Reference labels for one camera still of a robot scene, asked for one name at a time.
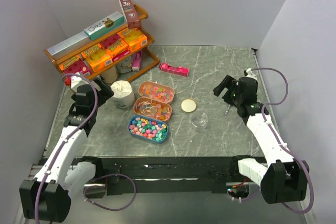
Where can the pink tin of lollipops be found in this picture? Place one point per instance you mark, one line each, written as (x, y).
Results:
(153, 109)

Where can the white toilet paper roll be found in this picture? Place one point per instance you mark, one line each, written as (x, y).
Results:
(124, 96)

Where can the silver long box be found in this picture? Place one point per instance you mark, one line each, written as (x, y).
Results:
(69, 45)

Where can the pink slim box upright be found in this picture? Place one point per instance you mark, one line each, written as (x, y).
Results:
(136, 64)

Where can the red orange sponge box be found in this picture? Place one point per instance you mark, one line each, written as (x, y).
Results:
(114, 45)

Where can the beige paper roll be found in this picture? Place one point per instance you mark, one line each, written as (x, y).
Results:
(109, 76)

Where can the orange sponge box right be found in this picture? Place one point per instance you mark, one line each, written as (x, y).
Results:
(134, 38)

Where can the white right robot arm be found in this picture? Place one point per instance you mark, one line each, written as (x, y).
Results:
(282, 177)

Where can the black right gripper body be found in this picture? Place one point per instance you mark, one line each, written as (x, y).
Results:
(231, 96)

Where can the pink box on table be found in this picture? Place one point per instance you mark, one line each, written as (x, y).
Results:
(181, 71)

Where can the orange sponge box middle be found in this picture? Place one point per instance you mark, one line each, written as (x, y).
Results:
(96, 57)

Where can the gold jar lid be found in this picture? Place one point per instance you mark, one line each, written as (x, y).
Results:
(188, 105)

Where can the printed paper roll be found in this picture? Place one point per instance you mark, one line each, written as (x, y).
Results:
(125, 65)

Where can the clear plastic jar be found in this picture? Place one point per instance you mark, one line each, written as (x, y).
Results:
(199, 120)

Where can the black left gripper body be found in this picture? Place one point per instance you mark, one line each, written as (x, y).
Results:
(104, 93)

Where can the teal long box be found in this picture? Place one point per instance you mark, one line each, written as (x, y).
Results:
(104, 26)

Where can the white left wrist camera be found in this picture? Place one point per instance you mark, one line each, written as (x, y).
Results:
(76, 82)

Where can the blue tin of star candies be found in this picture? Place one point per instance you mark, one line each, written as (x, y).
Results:
(147, 129)

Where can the red tall carton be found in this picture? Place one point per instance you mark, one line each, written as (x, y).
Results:
(130, 14)

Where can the pink sponge box left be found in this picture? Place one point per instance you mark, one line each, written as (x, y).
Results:
(75, 64)

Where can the pink tin of gummies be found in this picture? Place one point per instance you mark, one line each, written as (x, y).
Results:
(157, 92)

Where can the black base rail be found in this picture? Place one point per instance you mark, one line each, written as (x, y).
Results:
(169, 174)

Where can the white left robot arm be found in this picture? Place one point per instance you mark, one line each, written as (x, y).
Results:
(47, 197)

